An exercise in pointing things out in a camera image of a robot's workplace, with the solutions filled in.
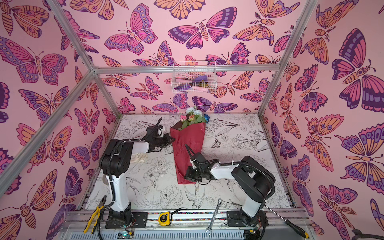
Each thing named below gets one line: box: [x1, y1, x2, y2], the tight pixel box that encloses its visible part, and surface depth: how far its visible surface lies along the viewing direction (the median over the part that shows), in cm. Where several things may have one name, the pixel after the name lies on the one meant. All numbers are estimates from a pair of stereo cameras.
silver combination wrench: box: [205, 198, 223, 235], surface depth 77 cm
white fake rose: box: [186, 107, 206, 124], surface depth 113 cm
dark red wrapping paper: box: [169, 120, 206, 185], surface depth 101 cm
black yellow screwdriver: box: [264, 204, 310, 239], surface depth 70 cm
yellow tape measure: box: [158, 211, 171, 226], surface depth 74 cm
